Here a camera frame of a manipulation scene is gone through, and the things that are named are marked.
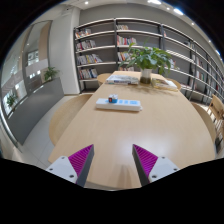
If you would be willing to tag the pale magazine stack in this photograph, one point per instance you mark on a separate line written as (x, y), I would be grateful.
(121, 79)

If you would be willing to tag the grey shelf unit with books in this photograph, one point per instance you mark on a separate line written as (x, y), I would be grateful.
(100, 43)

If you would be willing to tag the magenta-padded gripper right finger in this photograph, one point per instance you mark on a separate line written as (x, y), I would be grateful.
(161, 166)

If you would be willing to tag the small white charger block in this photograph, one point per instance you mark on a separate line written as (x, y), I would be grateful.
(113, 98)

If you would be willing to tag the ceiling lights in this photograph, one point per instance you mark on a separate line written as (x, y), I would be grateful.
(178, 11)

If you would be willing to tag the green floor plant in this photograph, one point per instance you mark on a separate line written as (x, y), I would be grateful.
(50, 73)
(11, 100)

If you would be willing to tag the book with colourful cover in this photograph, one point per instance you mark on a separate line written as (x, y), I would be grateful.
(163, 83)

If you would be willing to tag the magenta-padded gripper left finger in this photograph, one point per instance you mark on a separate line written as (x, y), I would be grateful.
(63, 166)

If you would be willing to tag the round-backed wooden chair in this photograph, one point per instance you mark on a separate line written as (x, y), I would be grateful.
(206, 121)
(66, 115)
(177, 84)
(102, 78)

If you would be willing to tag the green potted plant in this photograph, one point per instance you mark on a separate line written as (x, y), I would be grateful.
(148, 60)

